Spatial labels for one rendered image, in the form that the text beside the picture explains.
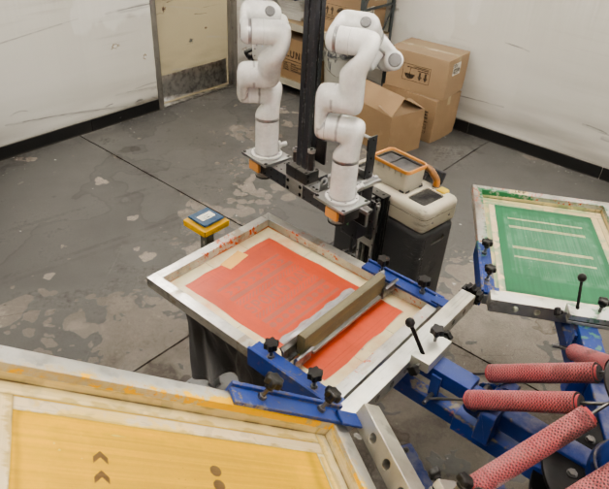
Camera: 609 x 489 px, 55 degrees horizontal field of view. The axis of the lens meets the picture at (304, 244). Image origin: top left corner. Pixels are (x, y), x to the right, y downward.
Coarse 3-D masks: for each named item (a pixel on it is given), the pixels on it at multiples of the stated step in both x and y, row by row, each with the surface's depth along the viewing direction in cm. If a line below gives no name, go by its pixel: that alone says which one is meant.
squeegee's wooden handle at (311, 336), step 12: (384, 276) 192; (360, 288) 186; (372, 288) 188; (348, 300) 181; (360, 300) 184; (336, 312) 176; (348, 312) 181; (312, 324) 171; (324, 324) 172; (336, 324) 178; (300, 336) 167; (312, 336) 169; (324, 336) 175; (300, 348) 170
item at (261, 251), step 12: (252, 252) 216; (264, 252) 217; (276, 252) 217; (288, 252) 217; (240, 264) 210; (252, 264) 210; (300, 264) 212; (312, 264) 212; (324, 276) 207; (336, 276) 207; (372, 312) 192; (384, 312) 193; (396, 312) 193; (360, 324) 188; (372, 324) 188; (384, 324) 188; (360, 336) 183; (372, 336) 183
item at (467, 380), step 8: (440, 360) 164; (448, 360) 165; (440, 368) 162; (448, 368) 162; (456, 368) 162; (440, 376) 161; (448, 376) 160; (456, 376) 160; (464, 376) 160; (472, 376) 160; (440, 384) 163; (448, 384) 161; (456, 384) 159; (464, 384) 158; (472, 384) 158; (456, 392) 160; (464, 392) 158
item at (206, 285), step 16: (208, 272) 205; (224, 272) 206; (240, 272) 206; (192, 288) 198; (208, 288) 198; (224, 304) 192; (240, 320) 186; (256, 320) 186; (272, 336) 181; (352, 336) 183; (320, 352) 176; (336, 352) 177; (352, 352) 177; (320, 368) 171; (336, 368) 172
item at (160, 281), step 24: (264, 216) 230; (216, 240) 215; (240, 240) 221; (312, 240) 219; (192, 264) 205; (360, 264) 208; (168, 288) 191; (192, 312) 185; (432, 312) 189; (240, 336) 175; (408, 336) 180; (384, 360) 172; (360, 384) 165
